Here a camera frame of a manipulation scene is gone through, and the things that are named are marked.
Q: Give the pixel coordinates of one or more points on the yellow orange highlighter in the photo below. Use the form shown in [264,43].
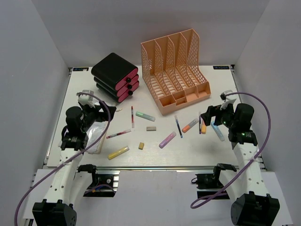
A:
[203,128]

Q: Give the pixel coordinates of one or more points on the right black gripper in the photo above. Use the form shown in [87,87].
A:
[207,116]

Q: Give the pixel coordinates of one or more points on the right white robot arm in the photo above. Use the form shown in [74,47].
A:
[252,205]

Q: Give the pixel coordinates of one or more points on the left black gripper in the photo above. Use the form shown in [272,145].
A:
[101,117]

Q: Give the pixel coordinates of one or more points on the light blue highlighter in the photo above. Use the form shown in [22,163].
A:
[217,131]

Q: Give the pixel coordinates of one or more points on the grey eraser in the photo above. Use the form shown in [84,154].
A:
[151,128]

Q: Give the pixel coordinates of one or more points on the purple highlighter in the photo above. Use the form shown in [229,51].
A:
[167,139]

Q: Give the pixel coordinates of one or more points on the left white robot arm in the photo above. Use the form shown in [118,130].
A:
[56,209]

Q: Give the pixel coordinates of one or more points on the flat red gel pen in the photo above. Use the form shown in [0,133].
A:
[119,133]

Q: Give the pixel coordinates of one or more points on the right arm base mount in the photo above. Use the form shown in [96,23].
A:
[208,183]

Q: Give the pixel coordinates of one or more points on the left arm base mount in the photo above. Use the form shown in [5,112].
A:
[101,183]

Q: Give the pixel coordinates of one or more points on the black pink drawer unit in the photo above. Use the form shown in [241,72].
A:
[116,76]

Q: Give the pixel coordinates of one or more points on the tan eraser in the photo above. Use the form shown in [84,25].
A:
[141,146]

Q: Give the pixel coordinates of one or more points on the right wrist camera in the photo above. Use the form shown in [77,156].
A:
[227,99]

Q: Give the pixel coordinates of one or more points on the dark purple gel pen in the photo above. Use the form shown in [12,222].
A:
[200,122]

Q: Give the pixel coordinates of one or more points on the orange plastic file organizer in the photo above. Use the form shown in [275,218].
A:
[171,72]

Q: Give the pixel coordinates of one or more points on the green highlighter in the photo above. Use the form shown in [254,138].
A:
[145,116]

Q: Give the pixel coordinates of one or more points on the blue gel pen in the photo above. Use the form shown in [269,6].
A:
[178,126]

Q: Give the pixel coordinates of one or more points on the upright red gel pen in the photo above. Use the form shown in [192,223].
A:
[132,118]

